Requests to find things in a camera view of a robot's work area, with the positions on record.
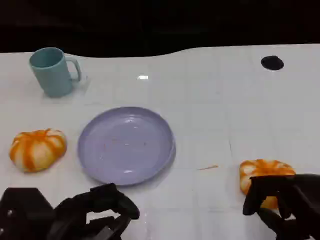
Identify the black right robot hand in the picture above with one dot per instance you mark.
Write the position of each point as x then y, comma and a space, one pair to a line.
302, 200

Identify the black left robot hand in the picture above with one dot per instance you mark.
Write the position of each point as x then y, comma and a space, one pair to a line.
27, 217

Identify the orange and white bread roll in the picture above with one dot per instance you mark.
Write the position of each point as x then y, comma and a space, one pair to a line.
37, 151
265, 168

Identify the lilac plate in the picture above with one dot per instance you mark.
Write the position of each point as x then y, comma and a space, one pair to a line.
126, 146

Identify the black round table grommet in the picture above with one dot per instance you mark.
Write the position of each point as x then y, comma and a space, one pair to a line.
272, 63

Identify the pale green mug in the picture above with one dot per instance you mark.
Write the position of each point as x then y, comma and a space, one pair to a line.
53, 77

